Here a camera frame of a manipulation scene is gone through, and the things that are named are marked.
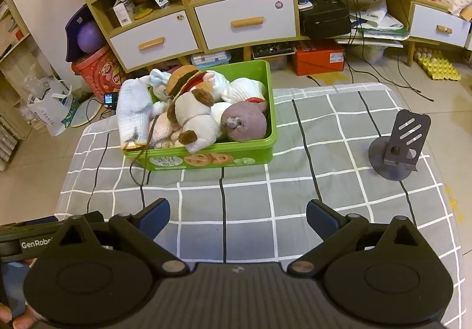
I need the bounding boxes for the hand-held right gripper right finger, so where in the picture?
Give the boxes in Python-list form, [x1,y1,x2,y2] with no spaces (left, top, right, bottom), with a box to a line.
[287,199,428,275]

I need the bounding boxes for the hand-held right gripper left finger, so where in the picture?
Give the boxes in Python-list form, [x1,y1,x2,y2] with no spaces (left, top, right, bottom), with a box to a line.
[55,198,189,274]

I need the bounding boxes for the pink fluffy plush toy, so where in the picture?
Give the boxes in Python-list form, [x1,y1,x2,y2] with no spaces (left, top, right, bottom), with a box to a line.
[149,113,185,149]

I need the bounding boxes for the green plastic bin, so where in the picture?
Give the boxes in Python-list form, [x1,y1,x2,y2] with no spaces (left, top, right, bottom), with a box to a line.
[123,60,278,172]

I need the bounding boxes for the brown and white dog plush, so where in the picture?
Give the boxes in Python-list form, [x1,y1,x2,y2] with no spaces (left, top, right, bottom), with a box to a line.
[166,89,224,153]

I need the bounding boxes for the purple plush toy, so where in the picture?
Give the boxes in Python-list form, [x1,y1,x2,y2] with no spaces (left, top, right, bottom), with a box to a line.
[220,100,268,141]

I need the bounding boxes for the white plush toy blue ears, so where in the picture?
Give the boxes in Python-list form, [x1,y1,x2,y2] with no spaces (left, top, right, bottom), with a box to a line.
[147,69,174,101]

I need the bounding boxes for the hamburger plush toy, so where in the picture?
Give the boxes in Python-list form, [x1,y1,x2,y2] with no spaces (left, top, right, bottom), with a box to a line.
[165,64,216,99]

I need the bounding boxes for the grey checked desktop cloth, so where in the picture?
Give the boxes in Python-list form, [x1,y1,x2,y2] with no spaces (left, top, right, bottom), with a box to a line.
[55,83,466,326]

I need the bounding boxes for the person's left hand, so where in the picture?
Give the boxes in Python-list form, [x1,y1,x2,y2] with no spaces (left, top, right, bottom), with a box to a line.
[0,304,43,329]

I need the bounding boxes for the black phone stand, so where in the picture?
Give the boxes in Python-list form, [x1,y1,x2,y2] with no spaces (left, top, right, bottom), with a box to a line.
[369,110,432,181]

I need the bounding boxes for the white round scale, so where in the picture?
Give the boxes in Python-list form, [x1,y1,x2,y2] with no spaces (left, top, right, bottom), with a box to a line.
[70,97,100,127]

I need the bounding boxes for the white plastic bag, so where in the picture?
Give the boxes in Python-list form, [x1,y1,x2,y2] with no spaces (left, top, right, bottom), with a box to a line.
[27,77,76,137]

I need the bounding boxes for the red snack bucket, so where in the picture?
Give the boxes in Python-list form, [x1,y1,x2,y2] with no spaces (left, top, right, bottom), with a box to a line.
[72,46,122,103]

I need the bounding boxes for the orange shoe box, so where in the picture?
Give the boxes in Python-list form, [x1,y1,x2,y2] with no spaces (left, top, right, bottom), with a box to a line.
[293,42,346,76]

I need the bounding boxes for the clear storage box blue lid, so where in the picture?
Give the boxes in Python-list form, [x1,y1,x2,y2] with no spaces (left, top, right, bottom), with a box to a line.
[191,50,233,69]

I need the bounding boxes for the light wooden shelf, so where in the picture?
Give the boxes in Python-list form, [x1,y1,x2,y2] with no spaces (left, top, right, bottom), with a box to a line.
[0,0,37,175]

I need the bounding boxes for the yellow egg tray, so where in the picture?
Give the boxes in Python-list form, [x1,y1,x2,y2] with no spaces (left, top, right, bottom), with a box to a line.
[415,48,461,81]

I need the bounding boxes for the purple ball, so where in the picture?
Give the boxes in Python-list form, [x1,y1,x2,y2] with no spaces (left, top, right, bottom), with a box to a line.
[77,22,106,54]

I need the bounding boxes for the black printer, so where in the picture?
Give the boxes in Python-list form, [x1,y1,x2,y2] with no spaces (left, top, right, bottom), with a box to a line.
[299,0,352,40]

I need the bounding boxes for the wooden drawer cabinet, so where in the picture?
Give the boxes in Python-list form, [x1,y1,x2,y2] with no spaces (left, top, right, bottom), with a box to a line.
[70,0,472,73]

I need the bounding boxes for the white paper bag pile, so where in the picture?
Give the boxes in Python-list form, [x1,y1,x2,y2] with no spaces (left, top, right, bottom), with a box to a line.
[335,0,410,47]

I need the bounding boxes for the white and blue carton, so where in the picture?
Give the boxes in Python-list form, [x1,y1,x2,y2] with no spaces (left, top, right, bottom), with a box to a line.
[112,0,135,27]

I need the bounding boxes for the white drawer wooden handle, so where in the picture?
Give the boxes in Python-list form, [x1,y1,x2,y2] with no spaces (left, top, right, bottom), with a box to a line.
[409,4,472,47]
[194,0,297,50]
[109,11,200,69]

